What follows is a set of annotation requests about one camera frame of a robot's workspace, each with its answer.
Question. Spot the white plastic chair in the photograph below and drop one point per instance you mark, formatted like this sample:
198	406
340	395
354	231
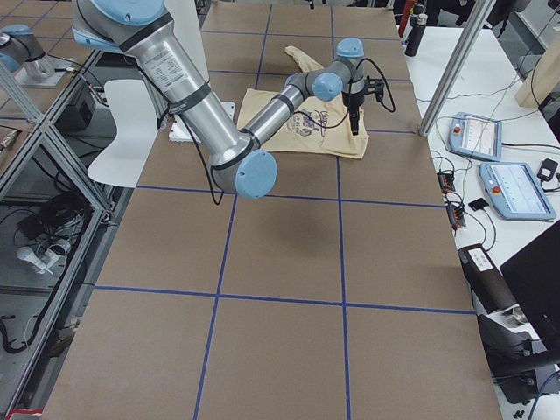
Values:
122	162

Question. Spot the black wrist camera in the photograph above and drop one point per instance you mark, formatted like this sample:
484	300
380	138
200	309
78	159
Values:
374	87

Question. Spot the black water bottle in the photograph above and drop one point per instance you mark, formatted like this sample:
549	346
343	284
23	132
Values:
416	35

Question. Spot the black monitor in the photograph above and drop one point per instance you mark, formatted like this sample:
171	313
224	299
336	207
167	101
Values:
532	275

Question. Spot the aluminium frame post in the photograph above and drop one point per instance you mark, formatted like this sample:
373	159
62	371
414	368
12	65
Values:
468	37

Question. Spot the beige long-sleeve printed shirt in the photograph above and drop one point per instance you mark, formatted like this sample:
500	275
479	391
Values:
301	133

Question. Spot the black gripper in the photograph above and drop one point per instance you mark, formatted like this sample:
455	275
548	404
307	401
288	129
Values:
353	100

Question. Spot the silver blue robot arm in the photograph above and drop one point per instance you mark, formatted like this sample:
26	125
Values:
144	30

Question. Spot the near blue teach pendant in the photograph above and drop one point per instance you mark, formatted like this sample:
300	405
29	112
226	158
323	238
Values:
514	192

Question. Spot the blue teach pendant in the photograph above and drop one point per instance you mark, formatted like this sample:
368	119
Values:
476	137
514	192

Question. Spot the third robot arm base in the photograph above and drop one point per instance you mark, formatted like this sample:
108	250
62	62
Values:
23	55

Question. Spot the far blue teach pendant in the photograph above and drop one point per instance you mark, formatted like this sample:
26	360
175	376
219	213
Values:
476	137

